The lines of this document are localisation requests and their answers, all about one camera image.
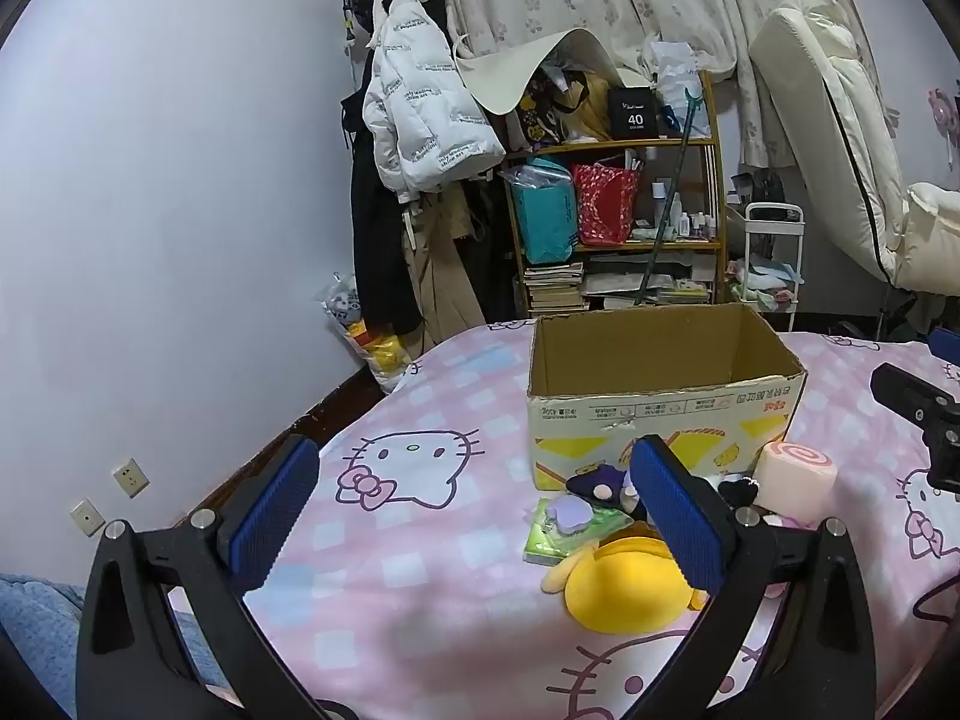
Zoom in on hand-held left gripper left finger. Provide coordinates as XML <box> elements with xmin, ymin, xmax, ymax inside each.
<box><xmin>75</xmin><ymin>433</ymin><xmax>331</xmax><ymax>720</ymax></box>

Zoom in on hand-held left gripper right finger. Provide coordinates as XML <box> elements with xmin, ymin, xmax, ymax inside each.
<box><xmin>628</xmin><ymin>433</ymin><xmax>878</xmax><ymax>720</ymax></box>

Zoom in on black and white plush toy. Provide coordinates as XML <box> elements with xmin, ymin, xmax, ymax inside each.
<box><xmin>716</xmin><ymin>474</ymin><xmax>758</xmax><ymax>509</ymax></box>

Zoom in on yellow plush toy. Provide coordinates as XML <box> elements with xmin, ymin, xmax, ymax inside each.
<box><xmin>541</xmin><ymin>523</ymin><xmax>710</xmax><ymax>635</ymax></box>

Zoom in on pink swirl roll plush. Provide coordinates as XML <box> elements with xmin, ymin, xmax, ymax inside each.
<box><xmin>752</xmin><ymin>441</ymin><xmax>839</xmax><ymax>522</ymax></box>

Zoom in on green tissue packet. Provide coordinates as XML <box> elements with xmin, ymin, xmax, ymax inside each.
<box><xmin>523</xmin><ymin>496</ymin><xmax>635</xmax><ymax>565</ymax></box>

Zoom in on cardboard box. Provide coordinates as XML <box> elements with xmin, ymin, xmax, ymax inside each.
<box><xmin>526</xmin><ymin>303</ymin><xmax>809</xmax><ymax>492</ymax></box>

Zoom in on purple plush toy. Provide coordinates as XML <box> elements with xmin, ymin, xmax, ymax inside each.
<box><xmin>544</xmin><ymin>463</ymin><xmax>650</xmax><ymax>537</ymax></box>

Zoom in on pink cat print bedsheet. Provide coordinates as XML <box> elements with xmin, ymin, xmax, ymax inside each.
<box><xmin>169</xmin><ymin>319</ymin><xmax>960</xmax><ymax>720</ymax></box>

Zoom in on plastic bag of snacks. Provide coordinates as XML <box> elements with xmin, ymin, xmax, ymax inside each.
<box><xmin>315</xmin><ymin>274</ymin><xmax>421</xmax><ymax>395</ymax></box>

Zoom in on white trolley cart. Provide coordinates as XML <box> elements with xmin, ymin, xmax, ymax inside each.
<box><xmin>724</xmin><ymin>202</ymin><xmax>805</xmax><ymax>331</ymax></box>

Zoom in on pink fan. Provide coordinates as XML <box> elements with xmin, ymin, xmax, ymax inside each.
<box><xmin>926</xmin><ymin>82</ymin><xmax>960</xmax><ymax>155</ymax></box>

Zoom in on pile of papers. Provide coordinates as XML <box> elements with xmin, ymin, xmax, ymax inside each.
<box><xmin>585</xmin><ymin>251</ymin><xmax>717</xmax><ymax>308</ymax></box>

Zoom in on cream padded recliner chair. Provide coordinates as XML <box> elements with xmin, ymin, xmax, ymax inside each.
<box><xmin>750</xmin><ymin>0</ymin><xmax>960</xmax><ymax>293</ymax></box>

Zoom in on blue fleece blanket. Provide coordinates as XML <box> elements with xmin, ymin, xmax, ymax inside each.
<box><xmin>0</xmin><ymin>574</ymin><xmax>226</xmax><ymax>720</ymax></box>

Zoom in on stack of books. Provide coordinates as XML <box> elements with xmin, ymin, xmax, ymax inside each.
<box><xmin>523</xmin><ymin>261</ymin><xmax>587</xmax><ymax>316</ymax></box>

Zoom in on beige hanging coat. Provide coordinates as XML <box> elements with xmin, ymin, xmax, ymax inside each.
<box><xmin>401</xmin><ymin>187</ymin><xmax>488</xmax><ymax>357</ymax></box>

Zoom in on black hanging coat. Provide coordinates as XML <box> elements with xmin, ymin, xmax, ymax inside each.
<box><xmin>341</xmin><ymin>0</ymin><xmax>455</xmax><ymax>335</ymax></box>

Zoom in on group of cosmetic bottles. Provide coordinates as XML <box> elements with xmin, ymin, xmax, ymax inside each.
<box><xmin>634</xmin><ymin>176</ymin><xmax>725</xmax><ymax>241</ymax></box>

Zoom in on dark hanging garments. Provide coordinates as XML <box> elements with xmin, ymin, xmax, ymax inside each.
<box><xmin>457</xmin><ymin>172</ymin><xmax>520</xmax><ymax>323</ymax></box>

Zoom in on teal mop pole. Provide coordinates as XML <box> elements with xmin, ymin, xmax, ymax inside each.
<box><xmin>637</xmin><ymin>88</ymin><xmax>710</xmax><ymax>308</ymax></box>

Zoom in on red patterned bag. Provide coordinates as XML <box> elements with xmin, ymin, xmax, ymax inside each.
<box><xmin>570</xmin><ymin>161</ymin><xmax>642</xmax><ymax>247</ymax></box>

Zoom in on teal bag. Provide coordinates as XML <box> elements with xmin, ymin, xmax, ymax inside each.
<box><xmin>501</xmin><ymin>157</ymin><xmax>580</xmax><ymax>265</ymax></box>

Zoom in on wooden shelf rack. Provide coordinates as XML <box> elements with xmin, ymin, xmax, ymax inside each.
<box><xmin>499</xmin><ymin>71</ymin><xmax>728</xmax><ymax>320</ymax></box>

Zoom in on black box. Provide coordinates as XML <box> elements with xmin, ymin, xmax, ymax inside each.
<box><xmin>606</xmin><ymin>85</ymin><xmax>662</xmax><ymax>142</ymax></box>

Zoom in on white plastic bag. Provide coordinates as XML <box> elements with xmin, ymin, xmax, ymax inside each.
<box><xmin>641</xmin><ymin>34</ymin><xmax>710</xmax><ymax>128</ymax></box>

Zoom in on black flower print bag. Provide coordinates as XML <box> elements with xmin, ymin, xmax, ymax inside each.
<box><xmin>514</xmin><ymin>64</ymin><xmax>612</xmax><ymax>151</ymax></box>

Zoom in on white puffer jacket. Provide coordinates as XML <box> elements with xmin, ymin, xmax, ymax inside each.
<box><xmin>362</xmin><ymin>0</ymin><xmax>507</xmax><ymax>203</ymax></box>

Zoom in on cream cloth sheet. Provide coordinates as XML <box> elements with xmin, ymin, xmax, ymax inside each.
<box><xmin>450</xmin><ymin>28</ymin><xmax>653</xmax><ymax>117</ymax></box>

